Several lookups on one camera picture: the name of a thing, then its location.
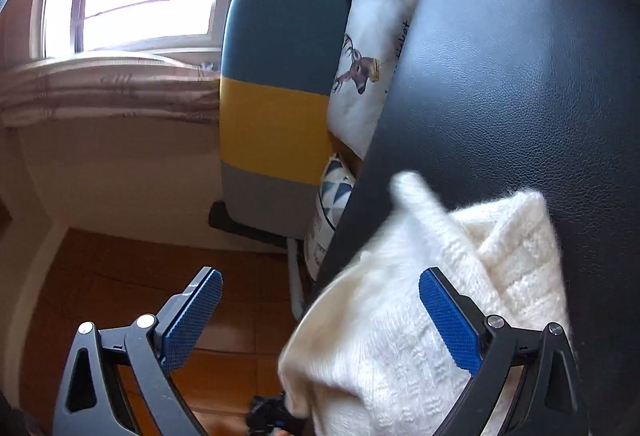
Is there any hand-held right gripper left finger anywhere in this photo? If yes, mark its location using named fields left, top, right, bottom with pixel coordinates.
left=52, top=266, right=223, bottom=436

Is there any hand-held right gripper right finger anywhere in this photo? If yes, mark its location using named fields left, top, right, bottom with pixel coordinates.
left=419, top=267, right=591, bottom=436

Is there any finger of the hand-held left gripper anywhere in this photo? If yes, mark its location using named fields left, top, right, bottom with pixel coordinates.
left=248, top=393, right=308, bottom=436

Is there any white knitted blanket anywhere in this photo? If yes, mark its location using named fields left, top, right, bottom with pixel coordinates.
left=277, top=171, right=573, bottom=436

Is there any triangle pattern cushion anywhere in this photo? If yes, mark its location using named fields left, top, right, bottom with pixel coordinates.
left=304, top=153, right=358, bottom=282

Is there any blue yellow grey armchair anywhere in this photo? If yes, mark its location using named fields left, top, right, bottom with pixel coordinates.
left=207, top=0, right=436, bottom=317

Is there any white deer print cushion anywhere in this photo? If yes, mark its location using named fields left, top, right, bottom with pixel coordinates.
left=325, top=0, right=426, bottom=162

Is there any striped beige curtain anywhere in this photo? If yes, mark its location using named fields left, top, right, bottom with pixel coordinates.
left=0, top=51, right=223, bottom=127

